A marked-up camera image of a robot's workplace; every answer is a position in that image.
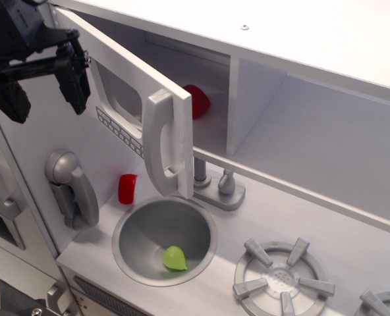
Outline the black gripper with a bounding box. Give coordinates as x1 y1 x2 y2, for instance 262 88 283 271
0 1 91 124

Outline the white toy microwave door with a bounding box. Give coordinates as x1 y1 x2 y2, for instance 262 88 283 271
53 5 194 198

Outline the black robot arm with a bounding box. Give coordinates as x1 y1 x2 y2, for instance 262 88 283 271
0 1 90 124

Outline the grey toy telephone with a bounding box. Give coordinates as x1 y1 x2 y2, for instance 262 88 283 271
45 148 99 231

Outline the red toy cup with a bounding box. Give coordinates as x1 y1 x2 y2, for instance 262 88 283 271
118 174 138 205

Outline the red toy strawberry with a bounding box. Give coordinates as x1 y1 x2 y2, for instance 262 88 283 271
183 84 211 120

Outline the grey round toy sink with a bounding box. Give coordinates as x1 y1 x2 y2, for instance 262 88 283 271
112 196 217 287

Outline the white toy kitchen cabinet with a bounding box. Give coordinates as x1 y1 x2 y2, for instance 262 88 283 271
0 1 390 315

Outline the grey toy faucet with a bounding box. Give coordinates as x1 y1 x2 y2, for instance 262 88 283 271
194 158 246 211

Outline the green toy pear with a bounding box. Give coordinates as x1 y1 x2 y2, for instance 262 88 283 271
162 246 187 271

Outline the grey toy stove burner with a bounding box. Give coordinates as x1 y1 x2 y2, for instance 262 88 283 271
233 238 335 315

